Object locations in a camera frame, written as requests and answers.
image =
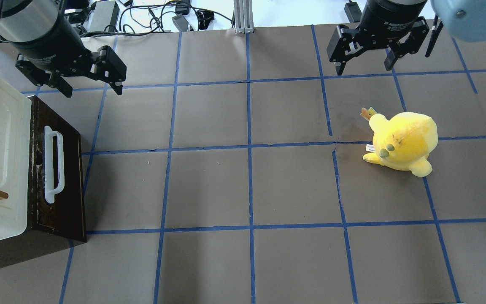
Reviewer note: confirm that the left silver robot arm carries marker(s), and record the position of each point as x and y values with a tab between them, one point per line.
11	17

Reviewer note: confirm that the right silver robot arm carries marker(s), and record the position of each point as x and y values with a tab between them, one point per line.
464	19

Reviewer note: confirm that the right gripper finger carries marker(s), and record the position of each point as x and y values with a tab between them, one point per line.
394	53
340	65

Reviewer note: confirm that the black power adapter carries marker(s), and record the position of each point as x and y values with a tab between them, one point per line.
104	15

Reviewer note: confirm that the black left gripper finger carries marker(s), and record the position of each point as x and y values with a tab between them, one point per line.
111	69
53	80

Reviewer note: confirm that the yellow plush toy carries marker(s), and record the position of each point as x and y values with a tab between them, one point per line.
403	142

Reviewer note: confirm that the aluminium frame post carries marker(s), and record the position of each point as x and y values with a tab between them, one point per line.
243	16

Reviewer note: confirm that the white plastic drawer handle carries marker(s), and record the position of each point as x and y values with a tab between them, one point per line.
54	163

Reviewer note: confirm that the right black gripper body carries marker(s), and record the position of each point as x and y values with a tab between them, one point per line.
384	19

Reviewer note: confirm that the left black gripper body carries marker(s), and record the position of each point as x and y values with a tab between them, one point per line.
54	45

